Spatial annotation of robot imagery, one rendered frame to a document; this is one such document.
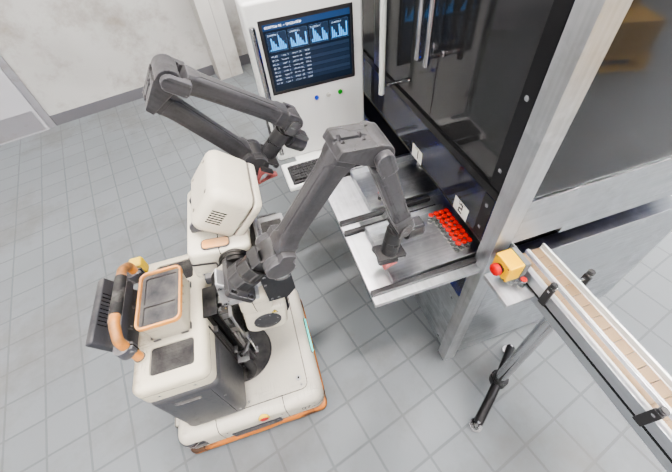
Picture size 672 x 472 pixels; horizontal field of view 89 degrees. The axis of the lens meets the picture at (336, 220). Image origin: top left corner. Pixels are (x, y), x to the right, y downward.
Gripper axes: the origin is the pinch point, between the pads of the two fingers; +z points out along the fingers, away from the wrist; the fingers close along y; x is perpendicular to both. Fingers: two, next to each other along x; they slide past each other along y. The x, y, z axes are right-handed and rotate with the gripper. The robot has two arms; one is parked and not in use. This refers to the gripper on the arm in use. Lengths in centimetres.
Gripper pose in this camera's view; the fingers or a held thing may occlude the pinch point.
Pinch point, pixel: (384, 267)
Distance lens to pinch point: 123.3
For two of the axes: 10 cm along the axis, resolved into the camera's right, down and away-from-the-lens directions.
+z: -0.8, 7.1, 7.0
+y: 9.4, -1.8, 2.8
